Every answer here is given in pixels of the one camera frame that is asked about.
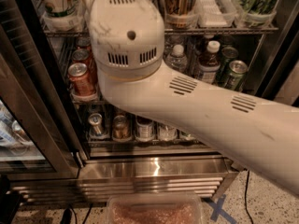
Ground clear plastic bin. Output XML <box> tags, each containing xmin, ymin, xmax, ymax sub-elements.
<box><xmin>106</xmin><ymin>192</ymin><xmax>204</xmax><ymax>224</ymax></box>

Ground green can bottom shelf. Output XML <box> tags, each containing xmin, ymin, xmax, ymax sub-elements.
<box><xmin>179</xmin><ymin>131</ymin><xmax>195</xmax><ymax>141</ymax></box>

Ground tea bottle bottom shelf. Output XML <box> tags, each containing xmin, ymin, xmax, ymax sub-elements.
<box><xmin>135</xmin><ymin>116</ymin><xmax>154</xmax><ymax>142</ymax></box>

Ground open fridge door right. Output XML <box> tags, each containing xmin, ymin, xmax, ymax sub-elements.
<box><xmin>255</xmin><ymin>0</ymin><xmax>299</xmax><ymax>106</ymax></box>

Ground water bottle bottom shelf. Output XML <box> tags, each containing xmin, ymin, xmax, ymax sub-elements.
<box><xmin>158</xmin><ymin>123</ymin><xmax>178</xmax><ymax>141</ymax></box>

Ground black cable right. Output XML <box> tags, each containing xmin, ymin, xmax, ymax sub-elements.
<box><xmin>243</xmin><ymin>170</ymin><xmax>255</xmax><ymax>224</ymax></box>

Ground empty white tray top shelf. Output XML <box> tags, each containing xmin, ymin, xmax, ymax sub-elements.
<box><xmin>196</xmin><ymin>0</ymin><xmax>236</xmax><ymax>28</ymax></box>

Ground gold can bottom shelf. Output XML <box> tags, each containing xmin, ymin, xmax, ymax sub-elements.
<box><xmin>112</xmin><ymin>115</ymin><xmax>131</xmax><ymax>140</ymax></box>

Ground brown striped tall can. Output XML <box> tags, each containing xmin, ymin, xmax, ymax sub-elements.
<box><xmin>164</xmin><ymin>0</ymin><xmax>196</xmax><ymax>28</ymax></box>

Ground red soda can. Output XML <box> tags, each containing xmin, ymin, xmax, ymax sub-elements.
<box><xmin>72</xmin><ymin>49</ymin><xmax>97</xmax><ymax>82</ymax></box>
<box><xmin>68</xmin><ymin>63</ymin><xmax>96</xmax><ymax>96</ymax></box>
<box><xmin>75</xmin><ymin>36</ymin><xmax>92</xmax><ymax>51</ymax></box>

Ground glass fridge door left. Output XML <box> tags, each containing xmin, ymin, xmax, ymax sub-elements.
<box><xmin>0</xmin><ymin>0</ymin><xmax>79</xmax><ymax>182</ymax></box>

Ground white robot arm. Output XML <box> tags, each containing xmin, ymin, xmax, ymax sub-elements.
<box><xmin>83</xmin><ymin>0</ymin><xmax>299</xmax><ymax>195</ymax></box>

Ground front green soda can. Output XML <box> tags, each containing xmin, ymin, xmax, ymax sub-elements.
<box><xmin>220</xmin><ymin>60</ymin><xmax>248</xmax><ymax>91</ymax></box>

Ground green soda can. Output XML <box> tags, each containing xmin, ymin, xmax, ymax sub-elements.
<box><xmin>216</xmin><ymin>46</ymin><xmax>238</xmax><ymax>80</ymax></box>
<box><xmin>220</xmin><ymin>60</ymin><xmax>248</xmax><ymax>91</ymax></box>

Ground water bottle middle shelf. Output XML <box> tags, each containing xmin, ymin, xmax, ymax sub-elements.
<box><xmin>165</xmin><ymin>44</ymin><xmax>188</xmax><ymax>73</ymax></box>

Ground back red soda can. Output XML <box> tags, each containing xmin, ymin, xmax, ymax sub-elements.
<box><xmin>75</xmin><ymin>36</ymin><xmax>92</xmax><ymax>51</ymax></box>

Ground black plug and cables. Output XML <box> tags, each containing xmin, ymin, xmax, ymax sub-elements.
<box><xmin>59</xmin><ymin>203</ymin><xmax>93</xmax><ymax>224</ymax></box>

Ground back green soda can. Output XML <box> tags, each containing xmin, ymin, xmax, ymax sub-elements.
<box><xmin>216</xmin><ymin>46</ymin><xmax>238</xmax><ymax>80</ymax></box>

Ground silver can bottom shelf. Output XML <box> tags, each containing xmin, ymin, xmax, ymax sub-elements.
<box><xmin>88</xmin><ymin>113</ymin><xmax>105</xmax><ymax>136</ymax></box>

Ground water bottle shelf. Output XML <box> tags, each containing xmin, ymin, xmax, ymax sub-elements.
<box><xmin>158</xmin><ymin>123</ymin><xmax>178</xmax><ymax>141</ymax></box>
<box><xmin>165</xmin><ymin>44</ymin><xmax>188</xmax><ymax>73</ymax></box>

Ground brown tea bottle middle shelf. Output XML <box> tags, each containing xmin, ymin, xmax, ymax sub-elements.
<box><xmin>194</xmin><ymin>40</ymin><xmax>221</xmax><ymax>84</ymax></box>

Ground front red soda can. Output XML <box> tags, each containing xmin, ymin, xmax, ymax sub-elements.
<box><xmin>68</xmin><ymin>63</ymin><xmax>96</xmax><ymax>96</ymax></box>

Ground steel fridge base grille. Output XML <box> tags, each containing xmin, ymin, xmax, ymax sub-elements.
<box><xmin>12</xmin><ymin>155</ymin><xmax>238</xmax><ymax>205</ymax></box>

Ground middle red soda can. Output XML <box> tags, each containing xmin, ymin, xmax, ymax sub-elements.
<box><xmin>72</xmin><ymin>49</ymin><xmax>97</xmax><ymax>82</ymax></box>

